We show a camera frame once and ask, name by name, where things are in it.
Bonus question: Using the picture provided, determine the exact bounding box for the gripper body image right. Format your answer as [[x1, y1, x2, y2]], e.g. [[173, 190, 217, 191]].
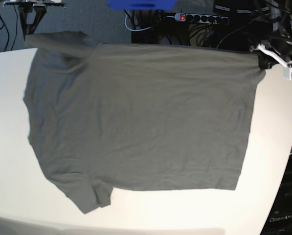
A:
[[269, 36, 292, 61]]

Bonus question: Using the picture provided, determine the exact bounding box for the grey T-shirt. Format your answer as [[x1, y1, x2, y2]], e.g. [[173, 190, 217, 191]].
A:
[[23, 32, 265, 213]]

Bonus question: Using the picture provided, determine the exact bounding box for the white power strip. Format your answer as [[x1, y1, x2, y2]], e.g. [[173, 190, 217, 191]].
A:
[[172, 13, 229, 25]]

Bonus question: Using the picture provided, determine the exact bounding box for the blue plastic bin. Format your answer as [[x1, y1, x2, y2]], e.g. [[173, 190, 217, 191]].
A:
[[107, 0, 177, 10]]

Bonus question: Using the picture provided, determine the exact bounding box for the black OpenArm base box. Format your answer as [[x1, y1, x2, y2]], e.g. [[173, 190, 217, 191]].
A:
[[261, 154, 292, 235]]

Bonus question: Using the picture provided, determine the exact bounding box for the white cable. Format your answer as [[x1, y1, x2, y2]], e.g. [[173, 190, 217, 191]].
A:
[[124, 10, 153, 32]]

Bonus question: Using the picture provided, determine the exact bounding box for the black cable on wall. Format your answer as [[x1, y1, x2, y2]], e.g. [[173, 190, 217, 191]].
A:
[[4, 4, 19, 52]]

